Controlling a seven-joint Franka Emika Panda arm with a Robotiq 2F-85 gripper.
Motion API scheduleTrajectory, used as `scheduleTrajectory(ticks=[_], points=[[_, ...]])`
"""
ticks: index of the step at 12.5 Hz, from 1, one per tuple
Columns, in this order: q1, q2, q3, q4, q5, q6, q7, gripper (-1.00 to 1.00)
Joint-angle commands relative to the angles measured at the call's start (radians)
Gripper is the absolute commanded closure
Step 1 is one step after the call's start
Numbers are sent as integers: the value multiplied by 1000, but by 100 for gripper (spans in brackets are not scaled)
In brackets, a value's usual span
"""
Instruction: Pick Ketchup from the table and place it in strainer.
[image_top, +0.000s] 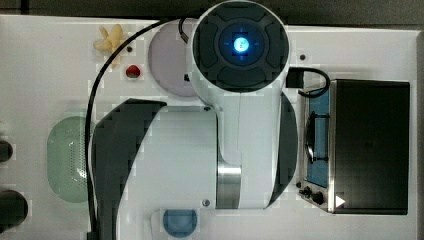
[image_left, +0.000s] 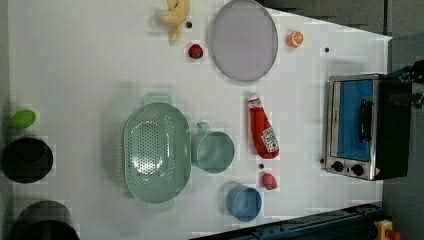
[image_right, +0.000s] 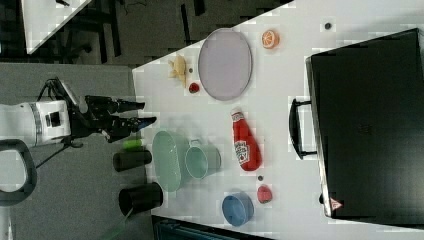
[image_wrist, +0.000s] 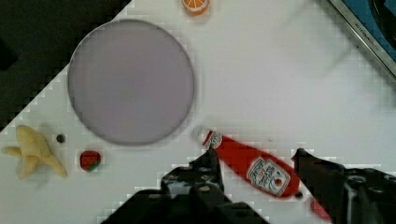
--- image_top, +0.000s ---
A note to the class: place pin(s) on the black cylinder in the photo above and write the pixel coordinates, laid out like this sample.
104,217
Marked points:
6,151
13,209

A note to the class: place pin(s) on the blue plastic cup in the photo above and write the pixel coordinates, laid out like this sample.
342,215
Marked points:
180,223

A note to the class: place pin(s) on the black cylinder lower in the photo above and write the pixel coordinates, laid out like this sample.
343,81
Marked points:
13,209

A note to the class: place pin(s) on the peeled toy banana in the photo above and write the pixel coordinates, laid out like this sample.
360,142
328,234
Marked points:
110,40

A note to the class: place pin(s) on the toy strawberry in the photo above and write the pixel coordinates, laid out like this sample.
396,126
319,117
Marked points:
133,72

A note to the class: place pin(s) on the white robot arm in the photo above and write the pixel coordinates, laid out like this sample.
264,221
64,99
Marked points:
160,169

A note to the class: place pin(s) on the black cylinder upper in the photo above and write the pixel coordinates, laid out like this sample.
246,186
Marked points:
6,151

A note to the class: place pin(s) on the lavender round plate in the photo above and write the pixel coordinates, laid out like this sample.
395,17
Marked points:
167,61

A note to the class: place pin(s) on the black toaster oven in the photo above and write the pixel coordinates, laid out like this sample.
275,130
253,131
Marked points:
356,148

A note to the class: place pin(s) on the green plastic strainer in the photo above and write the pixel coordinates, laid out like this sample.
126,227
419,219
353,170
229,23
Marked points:
66,167

